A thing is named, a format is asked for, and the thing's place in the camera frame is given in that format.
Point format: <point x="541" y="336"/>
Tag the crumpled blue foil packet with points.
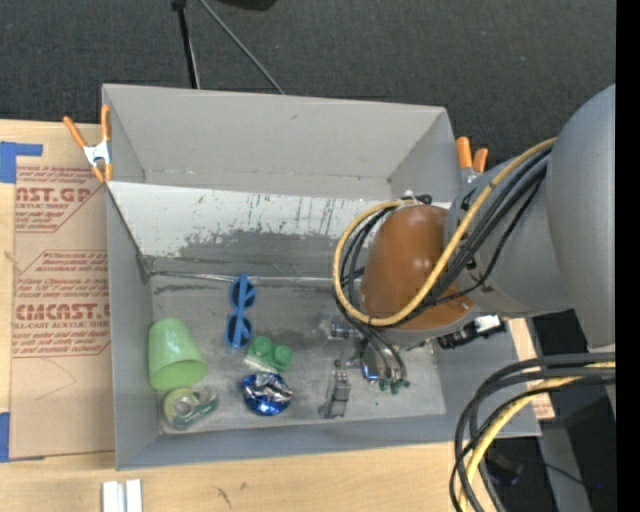
<point x="265" y="395"/>

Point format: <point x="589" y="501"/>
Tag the green toy building block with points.
<point x="267" y="352"/>

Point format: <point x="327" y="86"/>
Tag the light green plastic cup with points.
<point x="172" y="352"/>

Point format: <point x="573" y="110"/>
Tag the grey metal bin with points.
<point x="300" y="150"/>

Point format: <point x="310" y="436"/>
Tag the black cylinder on white bracket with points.
<point x="470" y="332"/>

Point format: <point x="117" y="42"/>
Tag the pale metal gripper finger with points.
<point x="340" y="395"/>
<point x="340" y="330"/>

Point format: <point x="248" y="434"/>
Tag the brown cardboard board, red print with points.
<point x="55" y="280"/>

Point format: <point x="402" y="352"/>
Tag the blue sunglasses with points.
<point x="239" y="327"/>

